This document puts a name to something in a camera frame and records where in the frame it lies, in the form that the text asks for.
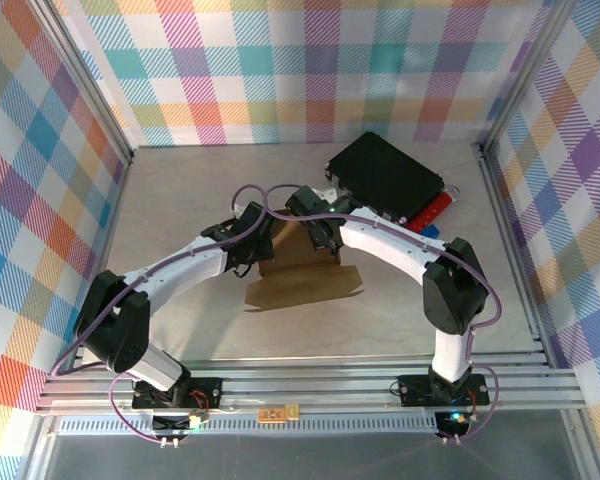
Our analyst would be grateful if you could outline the brown cardboard box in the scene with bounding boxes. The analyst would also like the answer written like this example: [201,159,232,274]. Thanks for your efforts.
[243,219,365,314]

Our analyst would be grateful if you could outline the black carrying case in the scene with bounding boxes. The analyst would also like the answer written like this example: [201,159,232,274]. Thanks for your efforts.
[324,131,444,226]

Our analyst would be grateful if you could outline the red bottle with clear cap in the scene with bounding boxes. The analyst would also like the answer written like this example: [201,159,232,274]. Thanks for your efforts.
[407,184,461,234]

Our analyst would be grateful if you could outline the small orange circuit board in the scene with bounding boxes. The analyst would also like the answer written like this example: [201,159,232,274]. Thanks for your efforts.
[258,403,301,424]

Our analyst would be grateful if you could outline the small black controller board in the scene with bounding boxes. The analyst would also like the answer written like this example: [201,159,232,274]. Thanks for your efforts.
[437,410,471,436]
[152,414,202,434]

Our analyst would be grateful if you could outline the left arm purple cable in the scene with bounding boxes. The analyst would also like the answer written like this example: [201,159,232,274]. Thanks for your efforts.
[49,184,281,444]

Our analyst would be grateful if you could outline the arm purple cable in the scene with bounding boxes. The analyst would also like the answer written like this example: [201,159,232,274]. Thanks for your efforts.
[49,184,281,444]
[264,184,504,444]

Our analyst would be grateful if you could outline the aluminium side rail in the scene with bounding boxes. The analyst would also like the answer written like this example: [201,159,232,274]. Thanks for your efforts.
[474,144,556,366]
[72,159,134,374]

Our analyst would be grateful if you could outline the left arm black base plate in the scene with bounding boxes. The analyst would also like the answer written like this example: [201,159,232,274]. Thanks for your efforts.
[132,377,224,409]

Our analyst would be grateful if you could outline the aluminium mounting rail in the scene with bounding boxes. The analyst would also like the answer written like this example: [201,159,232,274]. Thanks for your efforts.
[34,357,586,416]

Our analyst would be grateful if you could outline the white slotted cable duct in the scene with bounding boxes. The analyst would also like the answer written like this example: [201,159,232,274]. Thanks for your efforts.
[57,417,441,436]

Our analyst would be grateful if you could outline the aluminium frame post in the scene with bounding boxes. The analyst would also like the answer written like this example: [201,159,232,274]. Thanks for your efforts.
[478,0,581,157]
[27,0,137,166]

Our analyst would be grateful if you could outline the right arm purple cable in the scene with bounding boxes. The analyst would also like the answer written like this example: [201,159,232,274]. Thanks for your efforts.
[264,184,504,444]

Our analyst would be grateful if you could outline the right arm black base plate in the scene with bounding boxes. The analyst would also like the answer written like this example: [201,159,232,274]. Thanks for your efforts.
[397,372,491,406]

